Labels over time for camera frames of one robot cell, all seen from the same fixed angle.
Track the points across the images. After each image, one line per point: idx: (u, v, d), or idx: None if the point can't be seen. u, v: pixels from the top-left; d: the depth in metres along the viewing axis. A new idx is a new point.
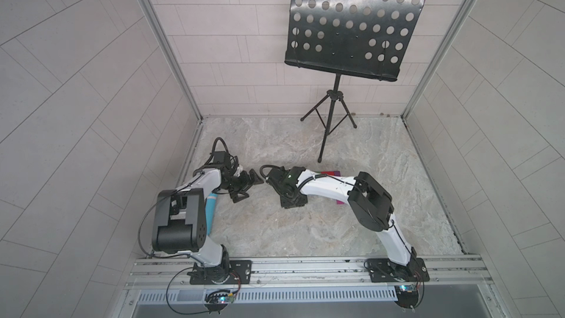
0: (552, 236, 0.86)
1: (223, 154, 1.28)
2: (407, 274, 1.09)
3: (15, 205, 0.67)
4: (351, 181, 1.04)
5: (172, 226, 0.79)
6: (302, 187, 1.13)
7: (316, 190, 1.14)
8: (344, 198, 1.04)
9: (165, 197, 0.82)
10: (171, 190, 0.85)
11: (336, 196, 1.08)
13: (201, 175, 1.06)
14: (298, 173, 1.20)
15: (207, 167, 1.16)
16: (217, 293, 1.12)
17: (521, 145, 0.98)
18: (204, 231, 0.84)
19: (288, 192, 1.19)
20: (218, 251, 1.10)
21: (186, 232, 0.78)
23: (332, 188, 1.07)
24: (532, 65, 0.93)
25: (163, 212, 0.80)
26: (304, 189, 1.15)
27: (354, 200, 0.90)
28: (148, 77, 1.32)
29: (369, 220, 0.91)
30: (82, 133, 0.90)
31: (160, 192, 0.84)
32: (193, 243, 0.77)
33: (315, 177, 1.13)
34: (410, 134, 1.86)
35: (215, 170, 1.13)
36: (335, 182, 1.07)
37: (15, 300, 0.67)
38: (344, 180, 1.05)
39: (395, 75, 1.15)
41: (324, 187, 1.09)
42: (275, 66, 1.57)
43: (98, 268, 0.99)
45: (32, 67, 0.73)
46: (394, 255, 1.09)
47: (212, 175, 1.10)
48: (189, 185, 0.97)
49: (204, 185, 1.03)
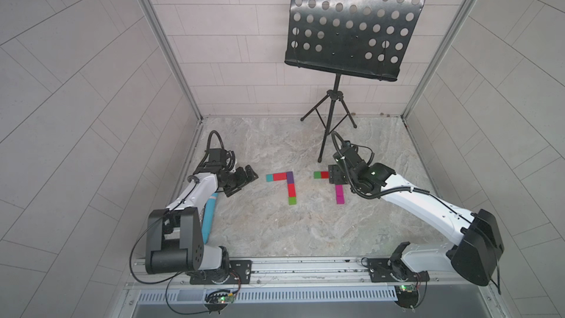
0: (552, 236, 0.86)
1: (218, 154, 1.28)
2: (404, 270, 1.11)
3: (15, 205, 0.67)
4: (467, 218, 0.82)
5: (166, 248, 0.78)
6: (391, 194, 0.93)
7: (410, 207, 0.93)
8: (447, 232, 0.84)
9: (157, 218, 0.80)
10: (163, 210, 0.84)
11: (435, 224, 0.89)
13: (196, 186, 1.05)
14: (384, 174, 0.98)
15: (203, 173, 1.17)
16: (217, 293, 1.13)
17: (522, 146, 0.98)
18: (199, 250, 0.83)
19: (363, 188, 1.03)
20: (218, 253, 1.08)
21: (182, 255, 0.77)
23: (437, 215, 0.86)
24: (532, 65, 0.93)
25: (156, 234, 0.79)
26: (388, 196, 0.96)
27: (468, 242, 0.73)
28: (148, 77, 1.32)
29: (471, 268, 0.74)
30: (82, 133, 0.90)
31: (151, 213, 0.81)
32: (190, 264, 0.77)
33: (412, 190, 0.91)
34: (410, 134, 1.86)
35: (210, 176, 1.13)
36: (442, 210, 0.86)
37: (16, 300, 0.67)
38: (457, 213, 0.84)
39: (395, 75, 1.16)
41: (423, 210, 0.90)
42: (275, 66, 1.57)
43: (98, 268, 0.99)
45: (32, 67, 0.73)
46: (410, 258, 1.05)
47: (207, 184, 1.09)
48: (183, 200, 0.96)
49: (199, 197, 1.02)
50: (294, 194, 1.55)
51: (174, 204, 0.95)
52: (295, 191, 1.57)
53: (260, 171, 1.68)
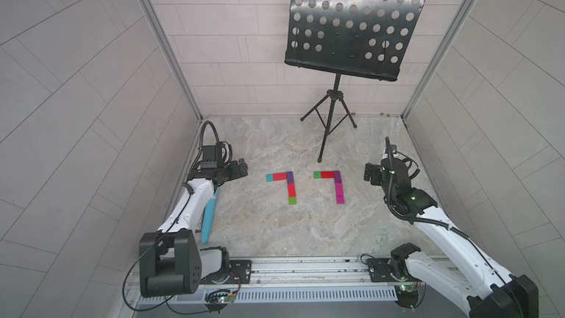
0: (552, 236, 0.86)
1: (212, 151, 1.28)
2: (401, 266, 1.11)
3: (15, 205, 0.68)
4: (502, 276, 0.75)
5: (160, 272, 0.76)
6: (424, 224, 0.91)
7: (442, 244, 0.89)
8: (475, 281, 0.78)
9: (148, 242, 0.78)
10: (156, 232, 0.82)
11: (463, 269, 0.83)
13: (189, 201, 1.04)
14: (424, 202, 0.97)
15: (198, 179, 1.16)
16: (217, 293, 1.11)
17: (522, 145, 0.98)
18: (196, 269, 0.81)
19: (399, 209, 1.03)
20: (218, 255, 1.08)
21: (177, 277, 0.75)
23: (468, 260, 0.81)
24: (532, 65, 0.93)
25: (148, 260, 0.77)
26: (421, 226, 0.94)
27: (496, 301, 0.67)
28: (148, 77, 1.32)
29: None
30: (82, 133, 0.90)
31: (143, 236, 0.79)
32: (186, 287, 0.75)
33: (449, 229, 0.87)
34: (410, 134, 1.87)
35: (205, 184, 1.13)
36: (476, 258, 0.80)
37: (15, 300, 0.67)
38: (494, 268, 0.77)
39: (395, 75, 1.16)
41: (455, 252, 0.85)
42: (275, 66, 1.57)
43: (98, 268, 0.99)
45: (32, 67, 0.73)
46: (419, 269, 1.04)
47: (201, 195, 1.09)
48: (176, 221, 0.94)
49: (194, 214, 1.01)
50: (294, 194, 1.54)
51: (168, 225, 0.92)
52: (295, 191, 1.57)
53: (260, 171, 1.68)
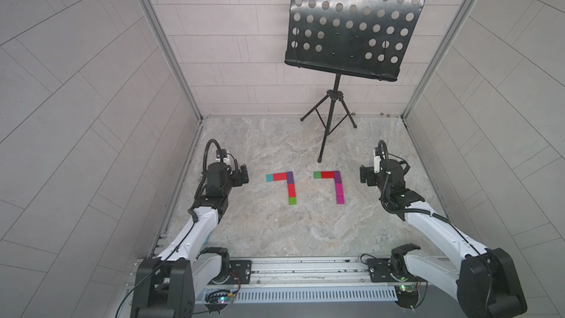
0: (552, 236, 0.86)
1: (218, 176, 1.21)
2: (401, 265, 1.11)
3: (15, 205, 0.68)
4: (477, 248, 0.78)
5: (153, 303, 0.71)
6: (411, 214, 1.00)
7: (427, 230, 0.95)
8: (454, 257, 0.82)
9: (146, 269, 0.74)
10: (154, 260, 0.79)
11: (446, 250, 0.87)
13: (193, 229, 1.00)
14: (413, 199, 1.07)
15: (201, 208, 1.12)
16: (217, 293, 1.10)
17: (522, 146, 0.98)
18: (189, 308, 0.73)
19: (390, 205, 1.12)
20: (217, 260, 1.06)
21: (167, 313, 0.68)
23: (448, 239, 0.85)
24: (532, 65, 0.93)
25: (143, 288, 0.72)
26: (410, 218, 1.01)
27: (468, 266, 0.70)
28: (148, 77, 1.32)
29: (474, 303, 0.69)
30: (82, 133, 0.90)
31: (142, 262, 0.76)
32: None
33: (430, 216, 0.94)
34: (410, 134, 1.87)
35: (212, 215, 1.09)
36: (454, 235, 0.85)
37: (15, 300, 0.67)
38: (469, 242, 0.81)
39: (395, 75, 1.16)
41: (438, 234, 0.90)
42: (275, 66, 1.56)
43: (98, 268, 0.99)
45: (33, 67, 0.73)
46: (417, 265, 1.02)
47: (204, 224, 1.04)
48: (176, 249, 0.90)
49: (195, 243, 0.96)
50: (294, 194, 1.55)
51: (167, 253, 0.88)
52: (295, 191, 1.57)
53: (260, 171, 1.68)
